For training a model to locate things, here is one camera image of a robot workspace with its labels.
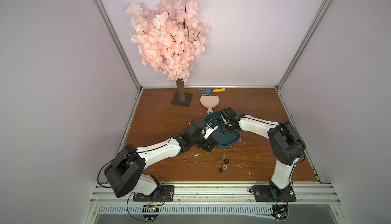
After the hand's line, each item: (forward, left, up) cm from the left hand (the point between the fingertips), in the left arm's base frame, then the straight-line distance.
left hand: (214, 137), depth 82 cm
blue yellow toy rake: (+44, +2, -9) cm, 45 cm away
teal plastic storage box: (0, -5, -4) cm, 7 cm away
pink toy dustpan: (+34, +1, -11) cm, 36 cm away
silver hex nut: (-8, +11, -9) cm, 16 cm away
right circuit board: (-32, -30, -11) cm, 45 cm away
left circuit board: (-32, +32, -13) cm, 47 cm away
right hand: (+12, -9, -8) cm, 17 cm away
